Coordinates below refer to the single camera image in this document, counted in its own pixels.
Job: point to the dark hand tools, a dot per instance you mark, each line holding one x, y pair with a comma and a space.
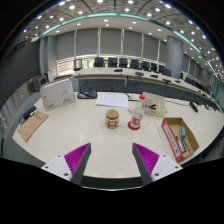
182, 146

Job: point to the black pouch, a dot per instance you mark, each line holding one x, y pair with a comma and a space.
86, 93

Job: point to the round ceiling lights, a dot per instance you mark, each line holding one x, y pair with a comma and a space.
72, 7

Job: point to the black clip tool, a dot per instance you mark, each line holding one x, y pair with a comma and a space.
151, 106

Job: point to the white cardboard carton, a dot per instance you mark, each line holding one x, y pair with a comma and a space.
56, 95

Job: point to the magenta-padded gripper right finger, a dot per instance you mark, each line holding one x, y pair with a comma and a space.
146, 159

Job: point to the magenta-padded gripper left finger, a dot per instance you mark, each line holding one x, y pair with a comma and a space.
77, 159

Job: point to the clear red-capped water bottle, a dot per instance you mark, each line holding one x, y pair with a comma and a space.
136, 116

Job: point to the white paper sheet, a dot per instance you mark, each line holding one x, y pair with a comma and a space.
111, 100

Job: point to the teal small device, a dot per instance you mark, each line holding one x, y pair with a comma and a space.
183, 132

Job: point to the black office chairs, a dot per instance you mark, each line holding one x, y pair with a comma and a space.
123, 62

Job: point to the brown paper envelope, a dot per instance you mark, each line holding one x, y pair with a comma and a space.
32, 125

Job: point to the black box device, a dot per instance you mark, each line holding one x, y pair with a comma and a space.
29, 112

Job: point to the flat round red coaster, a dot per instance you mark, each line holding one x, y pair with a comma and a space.
130, 126

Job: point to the red floral mug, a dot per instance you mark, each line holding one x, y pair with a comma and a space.
112, 120

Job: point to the long curved conference desk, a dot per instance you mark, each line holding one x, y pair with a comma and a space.
110, 75

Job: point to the open brown cardboard box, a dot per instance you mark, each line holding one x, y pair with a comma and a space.
171, 140

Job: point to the cream compartment box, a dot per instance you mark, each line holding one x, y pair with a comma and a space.
158, 99

